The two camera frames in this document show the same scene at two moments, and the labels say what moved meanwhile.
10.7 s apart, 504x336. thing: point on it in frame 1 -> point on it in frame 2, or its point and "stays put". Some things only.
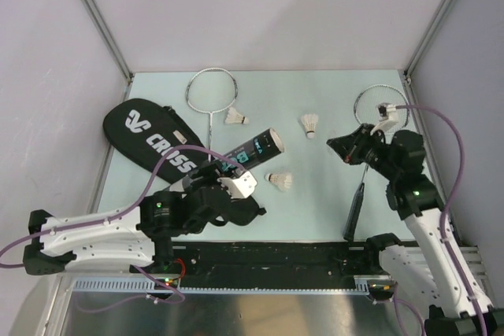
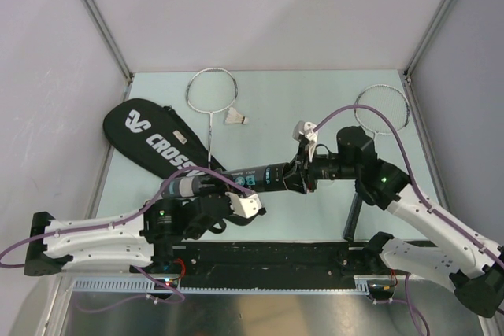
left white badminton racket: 211,90 stays put
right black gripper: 349,146 -> 292,179
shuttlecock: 234,116 stays put
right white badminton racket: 365,108 stays put
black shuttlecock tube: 268,144 -> 279,177
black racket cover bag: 142,129 stays put
